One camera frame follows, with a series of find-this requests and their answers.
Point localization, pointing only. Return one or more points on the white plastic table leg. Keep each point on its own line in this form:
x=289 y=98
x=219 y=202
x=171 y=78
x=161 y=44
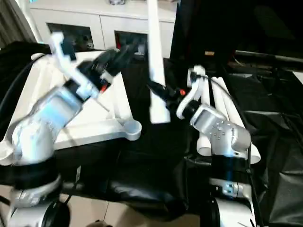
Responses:
x=155 y=47
x=256 y=156
x=219 y=104
x=204 y=146

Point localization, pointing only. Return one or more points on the white plastic stool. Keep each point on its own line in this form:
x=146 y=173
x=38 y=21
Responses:
x=94 y=128

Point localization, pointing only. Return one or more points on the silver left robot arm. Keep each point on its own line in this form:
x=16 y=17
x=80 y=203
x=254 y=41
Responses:
x=47 y=113

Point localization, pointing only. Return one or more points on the white cabinet with glass doors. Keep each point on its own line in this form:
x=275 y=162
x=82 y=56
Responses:
x=106 y=23

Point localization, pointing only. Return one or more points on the grey crumpled object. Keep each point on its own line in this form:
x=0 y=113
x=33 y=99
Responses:
x=116 y=2

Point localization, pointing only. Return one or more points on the small yellow label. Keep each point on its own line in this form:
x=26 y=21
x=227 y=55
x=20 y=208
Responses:
x=209 y=53

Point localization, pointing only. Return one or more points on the black glossy mat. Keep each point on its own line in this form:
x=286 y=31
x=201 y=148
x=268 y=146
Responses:
x=154 y=153

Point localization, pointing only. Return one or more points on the black horizontal bar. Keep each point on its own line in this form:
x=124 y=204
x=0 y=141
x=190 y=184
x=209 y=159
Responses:
x=260 y=55

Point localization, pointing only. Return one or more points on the grey curtain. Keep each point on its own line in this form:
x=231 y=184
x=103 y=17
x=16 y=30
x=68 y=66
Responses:
x=11 y=23

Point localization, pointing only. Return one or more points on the white flat board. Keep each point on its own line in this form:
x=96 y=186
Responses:
x=298 y=76

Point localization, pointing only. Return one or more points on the dark rounded robot body part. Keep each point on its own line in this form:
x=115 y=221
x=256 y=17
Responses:
x=99 y=224

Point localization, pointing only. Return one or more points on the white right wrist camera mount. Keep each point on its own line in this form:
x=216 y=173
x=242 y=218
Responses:
x=201 y=82

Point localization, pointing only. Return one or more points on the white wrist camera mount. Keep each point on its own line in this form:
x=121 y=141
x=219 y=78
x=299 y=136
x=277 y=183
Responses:
x=66 y=63
x=201 y=82

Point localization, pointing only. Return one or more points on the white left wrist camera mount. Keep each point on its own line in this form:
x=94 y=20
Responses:
x=66 y=63

